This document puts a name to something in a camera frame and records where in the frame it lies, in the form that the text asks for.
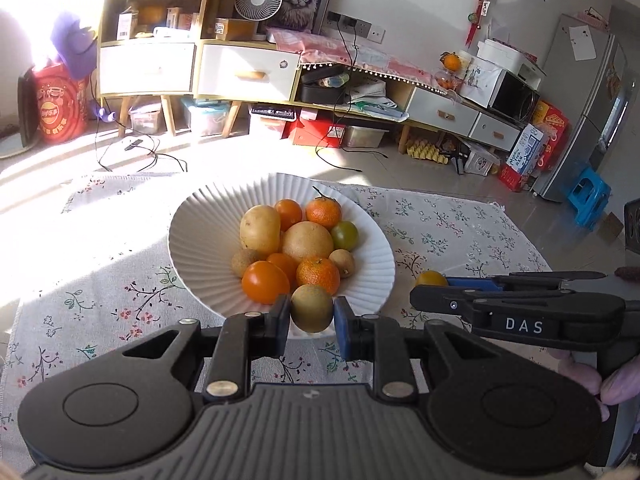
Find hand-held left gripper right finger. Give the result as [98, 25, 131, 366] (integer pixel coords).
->
[333, 296, 501, 401]

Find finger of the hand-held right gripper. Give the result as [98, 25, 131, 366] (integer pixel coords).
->
[410, 285, 501, 330]
[445, 271, 607, 292]

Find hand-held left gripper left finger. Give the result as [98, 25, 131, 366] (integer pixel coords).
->
[122, 294, 292, 403]

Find yellow orange tomato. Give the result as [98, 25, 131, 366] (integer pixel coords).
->
[414, 270, 449, 289]

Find olive brown round fruit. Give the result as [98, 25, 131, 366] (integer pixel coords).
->
[290, 284, 334, 334]

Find white ribbed plate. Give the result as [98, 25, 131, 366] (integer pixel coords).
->
[167, 172, 396, 341]

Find person's right hand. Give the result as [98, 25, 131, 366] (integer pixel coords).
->
[557, 350, 640, 423]

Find large orange tomato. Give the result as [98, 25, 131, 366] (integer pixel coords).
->
[241, 260, 291, 305]

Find small brown round fruit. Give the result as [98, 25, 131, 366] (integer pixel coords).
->
[328, 249, 356, 279]
[231, 248, 266, 278]

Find large yellow round fruit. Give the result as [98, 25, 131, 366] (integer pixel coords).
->
[281, 221, 335, 264]

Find green tomato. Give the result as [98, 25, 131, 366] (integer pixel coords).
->
[330, 220, 360, 252]

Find yellow potato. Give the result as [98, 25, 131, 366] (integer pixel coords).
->
[239, 204, 282, 256]

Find mandarin with stem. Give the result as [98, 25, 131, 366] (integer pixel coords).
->
[305, 187, 343, 230]

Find blue plastic stool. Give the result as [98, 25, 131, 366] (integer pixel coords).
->
[567, 165, 612, 231]

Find yellow egg carton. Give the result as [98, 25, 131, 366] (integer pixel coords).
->
[405, 140, 451, 165]

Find white blue carton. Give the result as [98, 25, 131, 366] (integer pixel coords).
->
[506, 125, 546, 173]

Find small white drawer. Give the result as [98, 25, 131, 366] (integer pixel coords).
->
[470, 111, 523, 152]
[405, 87, 478, 133]

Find red carton boxes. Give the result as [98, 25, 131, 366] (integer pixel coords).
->
[497, 100, 571, 193]

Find clear storage box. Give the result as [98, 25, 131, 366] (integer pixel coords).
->
[182, 100, 231, 137]
[342, 125, 391, 150]
[129, 102, 163, 136]

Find floral tablecloth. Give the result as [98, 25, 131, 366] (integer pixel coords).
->
[0, 172, 566, 480]

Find black microwave oven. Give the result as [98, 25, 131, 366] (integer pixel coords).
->
[487, 71, 541, 111]

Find red box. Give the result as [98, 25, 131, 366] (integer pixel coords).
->
[291, 110, 346, 147]

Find clear box with black lid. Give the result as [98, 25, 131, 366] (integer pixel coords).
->
[249, 104, 298, 141]

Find low wooden cabinet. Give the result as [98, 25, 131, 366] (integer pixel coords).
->
[295, 55, 526, 153]

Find silver refrigerator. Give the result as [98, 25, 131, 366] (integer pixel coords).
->
[532, 12, 631, 203]

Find white appliance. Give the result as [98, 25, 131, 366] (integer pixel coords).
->
[476, 39, 546, 78]

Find black case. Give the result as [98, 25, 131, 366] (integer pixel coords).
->
[299, 65, 351, 103]

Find white cabinet drawer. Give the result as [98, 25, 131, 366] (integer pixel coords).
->
[199, 42, 302, 102]
[99, 42, 197, 95]

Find pink cloth with bead fringe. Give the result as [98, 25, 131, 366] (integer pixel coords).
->
[267, 27, 451, 93]

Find brown labelled box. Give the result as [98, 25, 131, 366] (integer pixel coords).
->
[215, 17, 256, 41]

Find red printed bag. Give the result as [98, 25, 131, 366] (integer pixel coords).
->
[32, 60, 93, 143]

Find white desk fan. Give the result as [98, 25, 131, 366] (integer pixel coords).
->
[235, 0, 283, 41]

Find tall wooden shelf cabinet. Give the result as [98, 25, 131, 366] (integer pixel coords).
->
[97, 0, 303, 138]

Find white carton on shelf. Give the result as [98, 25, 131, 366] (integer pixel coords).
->
[116, 7, 139, 41]

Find purple cloth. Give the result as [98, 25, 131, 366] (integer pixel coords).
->
[50, 10, 98, 81]

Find black floor cable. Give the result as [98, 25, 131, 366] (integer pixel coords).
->
[95, 135, 188, 173]

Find red wall ornament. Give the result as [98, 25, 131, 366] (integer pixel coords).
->
[467, 0, 491, 46]

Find wall power sockets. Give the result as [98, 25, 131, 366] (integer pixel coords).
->
[327, 11, 386, 43]

